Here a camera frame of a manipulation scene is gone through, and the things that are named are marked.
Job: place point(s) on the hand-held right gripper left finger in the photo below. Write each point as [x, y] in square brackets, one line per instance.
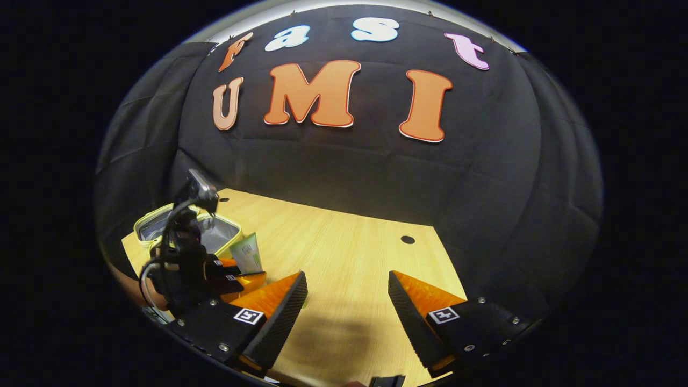
[279, 322]

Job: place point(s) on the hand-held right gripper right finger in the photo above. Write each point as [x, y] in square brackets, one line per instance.
[414, 322]

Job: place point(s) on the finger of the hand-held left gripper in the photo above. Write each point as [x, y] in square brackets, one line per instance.
[244, 284]
[226, 263]

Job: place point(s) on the white tube with green label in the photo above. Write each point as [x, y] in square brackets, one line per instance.
[247, 255]

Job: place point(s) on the pale yellow suitcase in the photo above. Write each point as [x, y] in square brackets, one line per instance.
[223, 236]

